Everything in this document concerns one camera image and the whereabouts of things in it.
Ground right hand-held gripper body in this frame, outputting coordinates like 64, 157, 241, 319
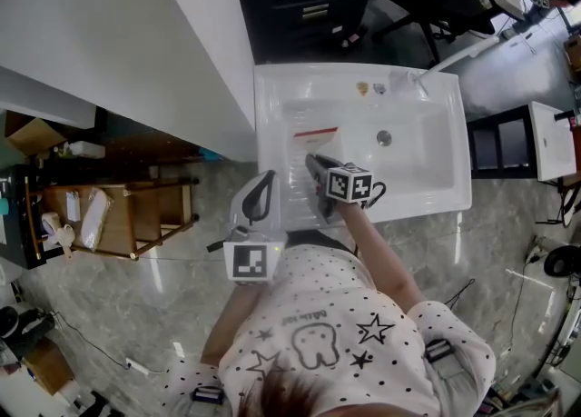
311, 160, 388, 226

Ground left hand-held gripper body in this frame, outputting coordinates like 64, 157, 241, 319
206, 223, 290, 288

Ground red and white squeegee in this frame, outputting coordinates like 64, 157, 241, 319
292, 125, 340, 157

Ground white sink basin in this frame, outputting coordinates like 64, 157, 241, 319
252, 62, 473, 231

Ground person's right forearm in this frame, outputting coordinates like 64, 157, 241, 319
338, 200, 428, 314

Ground person's left forearm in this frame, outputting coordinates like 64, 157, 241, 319
199, 283, 267, 369

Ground person's black trousers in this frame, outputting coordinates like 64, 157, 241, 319
283, 228, 359, 256

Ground person's spotted white shirt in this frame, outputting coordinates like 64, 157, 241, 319
165, 242, 498, 417

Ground wooden trolley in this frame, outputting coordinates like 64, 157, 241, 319
25, 176, 201, 263

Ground white oblong packet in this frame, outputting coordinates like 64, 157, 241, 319
80, 186, 113, 253

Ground small white extension socket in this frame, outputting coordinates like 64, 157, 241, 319
123, 357, 152, 376

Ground black basin stand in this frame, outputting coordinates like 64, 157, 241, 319
467, 104, 539, 181

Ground small white box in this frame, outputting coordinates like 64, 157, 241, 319
64, 189, 83, 223

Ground white soap bottle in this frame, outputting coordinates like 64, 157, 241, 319
67, 139, 107, 159

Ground white curved faucet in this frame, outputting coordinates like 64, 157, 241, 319
389, 35, 500, 98

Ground white ceramic teapot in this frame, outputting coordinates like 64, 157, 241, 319
54, 223, 76, 253

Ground white tape roll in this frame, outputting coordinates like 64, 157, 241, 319
41, 211, 63, 244

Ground cardboard box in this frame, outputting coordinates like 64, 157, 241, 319
21, 336, 77, 397
4, 113, 70, 158

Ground black side table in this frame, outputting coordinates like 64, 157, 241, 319
0, 164, 47, 272

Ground white desk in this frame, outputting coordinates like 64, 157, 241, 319
0, 65, 99, 131

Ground grey left shoulder strap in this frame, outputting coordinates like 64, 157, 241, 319
185, 385, 227, 417

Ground grey shoulder strap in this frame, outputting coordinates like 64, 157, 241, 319
185, 385, 227, 417
423, 337, 476, 401

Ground grey right shoulder strap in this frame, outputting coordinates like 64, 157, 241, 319
423, 337, 476, 401

